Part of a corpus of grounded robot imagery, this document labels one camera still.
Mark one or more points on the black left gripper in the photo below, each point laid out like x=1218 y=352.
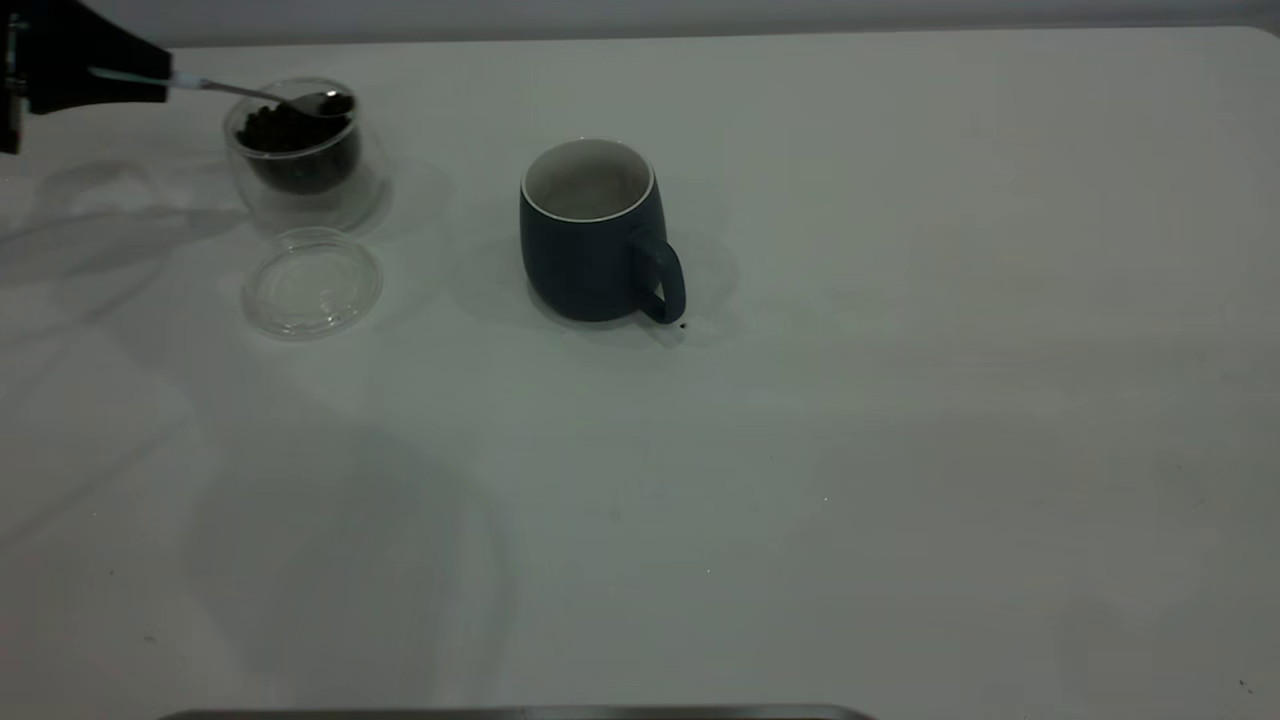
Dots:
x=15 y=60

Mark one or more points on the double-wall clear glass cup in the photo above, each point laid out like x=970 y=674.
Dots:
x=310 y=205

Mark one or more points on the clear glass saucer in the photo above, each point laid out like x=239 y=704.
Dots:
x=312 y=285

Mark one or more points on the dark blue-grey ceramic mug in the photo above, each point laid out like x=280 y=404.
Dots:
x=590 y=270

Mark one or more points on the dark coffee beans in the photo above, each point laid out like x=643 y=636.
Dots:
x=300 y=150

